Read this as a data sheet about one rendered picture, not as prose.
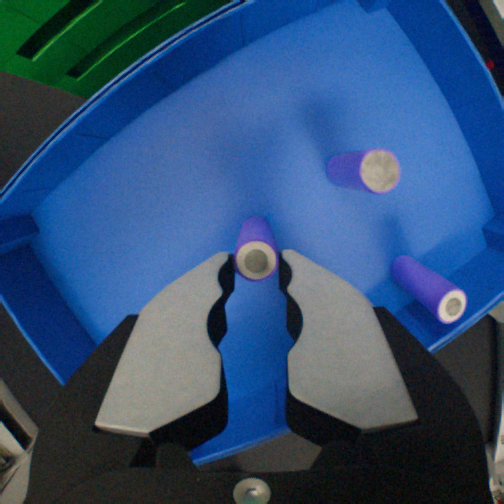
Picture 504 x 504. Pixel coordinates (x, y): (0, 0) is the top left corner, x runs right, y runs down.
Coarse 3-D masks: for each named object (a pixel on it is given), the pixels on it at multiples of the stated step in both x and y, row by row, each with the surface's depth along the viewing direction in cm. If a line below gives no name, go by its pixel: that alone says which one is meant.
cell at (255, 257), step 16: (256, 224) 16; (240, 240) 13; (256, 240) 13; (272, 240) 13; (240, 256) 13; (256, 256) 12; (272, 256) 13; (240, 272) 13; (256, 272) 13; (272, 272) 13
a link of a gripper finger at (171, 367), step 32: (224, 256) 12; (192, 288) 10; (224, 288) 11; (160, 320) 9; (192, 320) 9; (224, 320) 10; (128, 352) 8; (160, 352) 8; (192, 352) 8; (128, 384) 7; (160, 384) 7; (192, 384) 7; (224, 384) 7; (128, 416) 6; (160, 416) 6; (192, 416) 6; (224, 416) 7; (192, 448) 7
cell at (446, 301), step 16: (400, 256) 19; (400, 272) 18; (416, 272) 16; (432, 272) 15; (416, 288) 15; (432, 288) 14; (448, 288) 13; (432, 304) 14; (448, 304) 13; (464, 304) 13; (448, 320) 13
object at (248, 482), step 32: (160, 448) 5; (96, 480) 4; (128, 480) 4; (160, 480) 4; (192, 480) 4; (224, 480) 4; (256, 480) 4; (288, 480) 4; (320, 480) 4; (352, 480) 4; (384, 480) 4; (416, 480) 4
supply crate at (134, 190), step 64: (256, 0) 11; (320, 0) 14; (384, 0) 14; (192, 64) 15; (256, 64) 17; (320, 64) 16; (384, 64) 16; (448, 64) 14; (64, 128) 13; (128, 128) 18; (192, 128) 18; (256, 128) 17; (320, 128) 17; (384, 128) 17; (448, 128) 17; (0, 192) 13; (64, 192) 19; (128, 192) 18; (192, 192) 18; (256, 192) 18; (320, 192) 18; (448, 192) 18; (0, 256) 16; (64, 256) 20; (128, 256) 19; (192, 256) 19; (320, 256) 19; (384, 256) 19; (448, 256) 19; (64, 320) 19; (256, 320) 20; (256, 384) 21
